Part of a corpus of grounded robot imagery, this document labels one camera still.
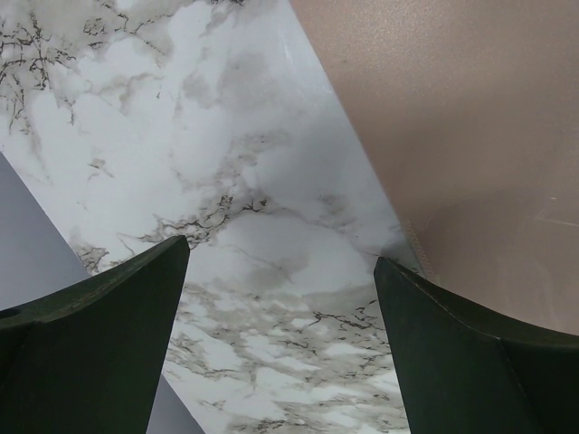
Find pink folder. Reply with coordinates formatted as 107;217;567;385
292;0;578;334

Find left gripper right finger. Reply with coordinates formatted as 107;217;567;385
374;258;578;434

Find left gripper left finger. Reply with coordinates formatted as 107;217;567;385
1;236;190;433

